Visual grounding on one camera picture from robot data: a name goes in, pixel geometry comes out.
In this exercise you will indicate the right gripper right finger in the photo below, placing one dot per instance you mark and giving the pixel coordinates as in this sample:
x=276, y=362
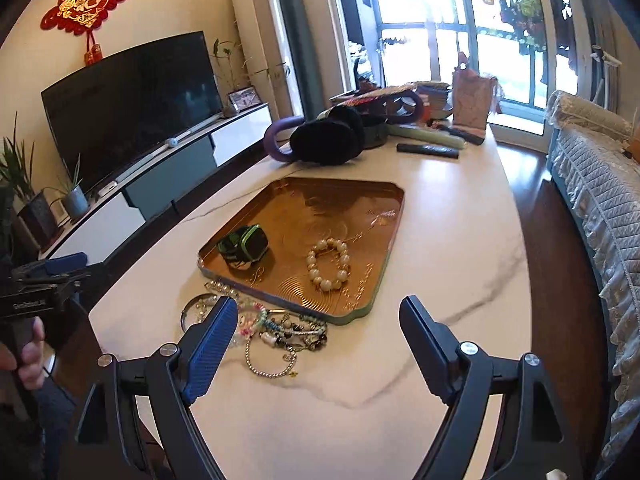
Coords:
x=532, y=439

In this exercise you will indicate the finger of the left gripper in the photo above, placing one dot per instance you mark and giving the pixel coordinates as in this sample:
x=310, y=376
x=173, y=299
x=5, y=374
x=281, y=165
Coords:
x=48, y=268

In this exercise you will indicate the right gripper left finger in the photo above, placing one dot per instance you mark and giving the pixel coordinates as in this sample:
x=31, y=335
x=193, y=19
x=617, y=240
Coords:
x=107, y=440

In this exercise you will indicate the pearl brooch pin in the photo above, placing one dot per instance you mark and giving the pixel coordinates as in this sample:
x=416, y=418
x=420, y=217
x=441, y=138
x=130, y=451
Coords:
x=221, y=289

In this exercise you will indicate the green black smart watch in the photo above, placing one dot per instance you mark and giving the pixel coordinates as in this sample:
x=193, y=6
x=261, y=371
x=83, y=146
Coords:
x=245, y=245

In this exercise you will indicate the person's left hand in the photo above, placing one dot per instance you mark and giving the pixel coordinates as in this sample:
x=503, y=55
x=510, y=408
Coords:
x=31, y=368

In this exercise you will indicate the dark potted plant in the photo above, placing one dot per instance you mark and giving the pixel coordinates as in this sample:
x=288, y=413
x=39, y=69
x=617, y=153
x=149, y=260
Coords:
x=17, y=163

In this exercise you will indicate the grey potted plant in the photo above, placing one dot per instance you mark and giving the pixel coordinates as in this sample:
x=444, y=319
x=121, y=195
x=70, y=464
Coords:
x=70, y=195

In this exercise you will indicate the white grey tv cabinet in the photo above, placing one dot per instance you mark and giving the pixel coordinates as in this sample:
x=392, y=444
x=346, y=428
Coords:
x=157, y=186

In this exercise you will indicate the flat screen television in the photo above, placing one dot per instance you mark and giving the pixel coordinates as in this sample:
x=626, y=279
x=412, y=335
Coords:
x=107, y=116

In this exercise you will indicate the white stick on cabinet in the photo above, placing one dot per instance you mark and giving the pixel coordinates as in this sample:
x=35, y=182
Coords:
x=169, y=147

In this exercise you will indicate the copper metal tray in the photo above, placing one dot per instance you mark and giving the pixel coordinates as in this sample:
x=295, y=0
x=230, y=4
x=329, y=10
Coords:
x=295, y=214

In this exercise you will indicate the small framed photo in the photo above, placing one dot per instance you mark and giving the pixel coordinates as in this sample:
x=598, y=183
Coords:
x=243, y=99

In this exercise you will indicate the potted bamboo plant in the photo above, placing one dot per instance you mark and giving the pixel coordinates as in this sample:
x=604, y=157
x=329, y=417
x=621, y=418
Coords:
x=240, y=65

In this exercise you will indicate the red chinese knot decoration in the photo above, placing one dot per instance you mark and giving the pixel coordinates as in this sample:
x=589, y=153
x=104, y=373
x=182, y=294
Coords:
x=81, y=18

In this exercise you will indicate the quilted sofa with cover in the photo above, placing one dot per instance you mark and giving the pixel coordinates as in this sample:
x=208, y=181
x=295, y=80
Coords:
x=589, y=160

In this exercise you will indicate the black remote control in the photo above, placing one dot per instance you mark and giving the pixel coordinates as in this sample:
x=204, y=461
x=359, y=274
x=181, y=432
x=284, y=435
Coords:
x=428, y=150

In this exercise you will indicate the white standing air conditioner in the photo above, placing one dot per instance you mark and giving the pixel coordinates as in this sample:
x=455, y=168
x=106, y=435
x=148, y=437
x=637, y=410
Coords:
x=267, y=15

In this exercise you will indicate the pink paper gift bag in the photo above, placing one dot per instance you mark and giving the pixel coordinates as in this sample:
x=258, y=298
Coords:
x=474, y=97

